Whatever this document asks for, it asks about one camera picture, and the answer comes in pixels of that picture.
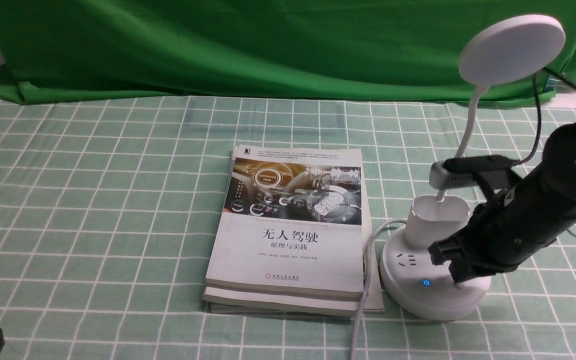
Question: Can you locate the lower book under textbook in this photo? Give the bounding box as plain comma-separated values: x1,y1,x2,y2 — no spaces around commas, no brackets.
203,150,385,317

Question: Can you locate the green backdrop cloth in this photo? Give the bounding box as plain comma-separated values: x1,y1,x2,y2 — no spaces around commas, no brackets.
0,0,576,105

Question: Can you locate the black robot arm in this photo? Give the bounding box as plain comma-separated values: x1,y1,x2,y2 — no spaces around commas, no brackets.
428,123,576,284

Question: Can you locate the white desk lamp with socket base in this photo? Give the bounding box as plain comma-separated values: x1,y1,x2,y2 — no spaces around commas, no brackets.
379,14,566,321

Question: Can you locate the black camera cable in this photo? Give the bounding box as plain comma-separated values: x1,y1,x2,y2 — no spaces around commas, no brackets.
515,67,576,240

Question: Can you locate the blue binder clip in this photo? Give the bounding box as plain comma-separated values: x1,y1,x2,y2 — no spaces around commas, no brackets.
542,75,566,92

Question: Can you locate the green checked tablecloth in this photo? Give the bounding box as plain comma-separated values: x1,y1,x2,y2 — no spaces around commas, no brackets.
0,96,576,360

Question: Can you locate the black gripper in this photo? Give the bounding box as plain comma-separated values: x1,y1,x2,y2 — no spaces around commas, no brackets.
428,187,576,284

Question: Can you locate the white lamp power cable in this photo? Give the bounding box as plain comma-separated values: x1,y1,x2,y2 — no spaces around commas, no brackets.
349,218,408,360

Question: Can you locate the top self-driving textbook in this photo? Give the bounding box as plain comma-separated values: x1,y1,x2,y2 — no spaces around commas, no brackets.
205,144,373,301

